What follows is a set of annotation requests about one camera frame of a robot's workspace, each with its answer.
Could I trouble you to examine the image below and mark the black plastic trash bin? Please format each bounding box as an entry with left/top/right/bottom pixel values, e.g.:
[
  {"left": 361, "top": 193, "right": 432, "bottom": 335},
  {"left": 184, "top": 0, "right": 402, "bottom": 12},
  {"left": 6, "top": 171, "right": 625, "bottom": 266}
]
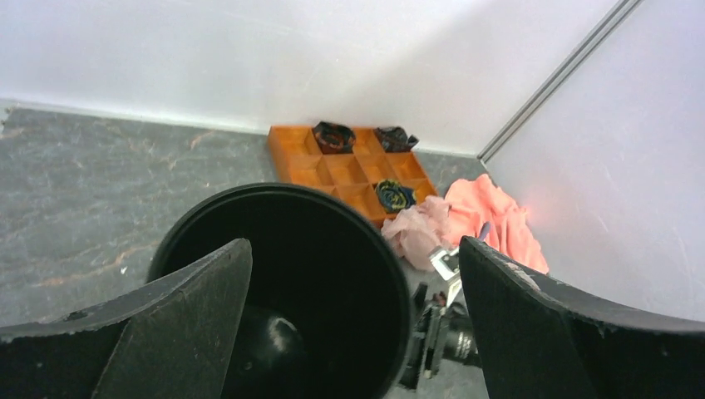
[{"left": 148, "top": 183, "right": 412, "bottom": 398}]

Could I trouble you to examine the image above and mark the pink translucent trash bag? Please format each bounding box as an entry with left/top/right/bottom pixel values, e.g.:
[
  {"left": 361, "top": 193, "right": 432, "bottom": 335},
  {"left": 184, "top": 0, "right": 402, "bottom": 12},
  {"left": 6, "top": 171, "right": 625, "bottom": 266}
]
[{"left": 381, "top": 195, "right": 456, "bottom": 272}]

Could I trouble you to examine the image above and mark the black bag roll front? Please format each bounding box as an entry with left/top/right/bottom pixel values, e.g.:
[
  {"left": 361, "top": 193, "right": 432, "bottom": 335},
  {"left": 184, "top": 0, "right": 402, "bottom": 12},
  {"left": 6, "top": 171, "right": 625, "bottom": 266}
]
[{"left": 374, "top": 180, "right": 417, "bottom": 214}]

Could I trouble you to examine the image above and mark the orange compartment tray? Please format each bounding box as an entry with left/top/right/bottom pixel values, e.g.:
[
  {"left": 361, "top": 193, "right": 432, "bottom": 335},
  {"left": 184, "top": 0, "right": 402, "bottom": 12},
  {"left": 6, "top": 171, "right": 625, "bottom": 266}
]
[{"left": 268, "top": 126, "right": 437, "bottom": 228}]

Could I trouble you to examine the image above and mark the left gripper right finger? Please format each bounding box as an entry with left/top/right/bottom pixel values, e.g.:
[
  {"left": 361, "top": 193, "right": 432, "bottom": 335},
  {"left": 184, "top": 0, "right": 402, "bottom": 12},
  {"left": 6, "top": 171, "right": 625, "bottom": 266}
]
[{"left": 459, "top": 237, "right": 704, "bottom": 398}]

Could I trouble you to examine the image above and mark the black bag roll left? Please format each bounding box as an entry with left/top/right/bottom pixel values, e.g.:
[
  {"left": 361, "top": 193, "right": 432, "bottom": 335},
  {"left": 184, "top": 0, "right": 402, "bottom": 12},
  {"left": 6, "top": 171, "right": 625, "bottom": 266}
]
[{"left": 312, "top": 121, "right": 357, "bottom": 155}]

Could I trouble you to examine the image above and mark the black bag roll right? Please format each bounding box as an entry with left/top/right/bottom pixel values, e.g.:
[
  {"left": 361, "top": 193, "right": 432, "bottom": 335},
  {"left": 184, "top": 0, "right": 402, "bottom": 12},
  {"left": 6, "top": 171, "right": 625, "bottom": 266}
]
[{"left": 374, "top": 126, "right": 419, "bottom": 153}]

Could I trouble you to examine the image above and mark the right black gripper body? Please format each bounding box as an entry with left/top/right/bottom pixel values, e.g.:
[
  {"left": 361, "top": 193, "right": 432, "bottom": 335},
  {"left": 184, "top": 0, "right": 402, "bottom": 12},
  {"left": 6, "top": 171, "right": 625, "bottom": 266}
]
[{"left": 399, "top": 283, "right": 481, "bottom": 390}]

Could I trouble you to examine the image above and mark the black bag roll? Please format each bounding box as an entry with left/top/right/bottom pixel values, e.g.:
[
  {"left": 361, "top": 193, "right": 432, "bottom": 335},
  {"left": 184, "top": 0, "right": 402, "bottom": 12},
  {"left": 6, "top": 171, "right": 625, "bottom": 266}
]
[
  {"left": 374, "top": 126, "right": 419, "bottom": 153},
  {"left": 374, "top": 180, "right": 417, "bottom": 214},
  {"left": 312, "top": 121, "right": 357, "bottom": 155}
]

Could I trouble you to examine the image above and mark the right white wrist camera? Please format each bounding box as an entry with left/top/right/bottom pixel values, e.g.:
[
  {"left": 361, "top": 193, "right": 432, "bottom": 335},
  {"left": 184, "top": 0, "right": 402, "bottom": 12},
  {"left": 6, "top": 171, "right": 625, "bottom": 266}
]
[{"left": 428, "top": 246, "right": 462, "bottom": 308}]

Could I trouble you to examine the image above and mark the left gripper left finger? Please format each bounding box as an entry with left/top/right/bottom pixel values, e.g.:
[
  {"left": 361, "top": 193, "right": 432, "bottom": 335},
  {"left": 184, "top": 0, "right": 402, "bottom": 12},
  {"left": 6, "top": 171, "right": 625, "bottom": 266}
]
[{"left": 1, "top": 239, "right": 253, "bottom": 398}]

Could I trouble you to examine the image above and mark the salmon pink cloth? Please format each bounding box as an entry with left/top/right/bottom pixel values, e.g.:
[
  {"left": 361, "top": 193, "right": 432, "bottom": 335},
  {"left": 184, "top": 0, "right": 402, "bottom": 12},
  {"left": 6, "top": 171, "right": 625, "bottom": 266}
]
[{"left": 444, "top": 174, "right": 549, "bottom": 274}]

